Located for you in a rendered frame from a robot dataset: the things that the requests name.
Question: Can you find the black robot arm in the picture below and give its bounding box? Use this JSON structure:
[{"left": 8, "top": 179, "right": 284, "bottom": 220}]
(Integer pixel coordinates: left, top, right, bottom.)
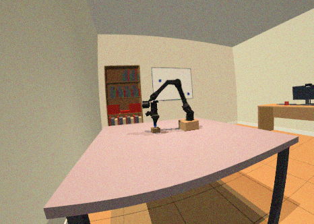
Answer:
[{"left": 142, "top": 79, "right": 195, "bottom": 121}]

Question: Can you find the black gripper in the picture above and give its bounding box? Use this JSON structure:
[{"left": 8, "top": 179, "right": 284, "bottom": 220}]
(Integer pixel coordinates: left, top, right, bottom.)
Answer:
[{"left": 150, "top": 108, "right": 160, "bottom": 125}]

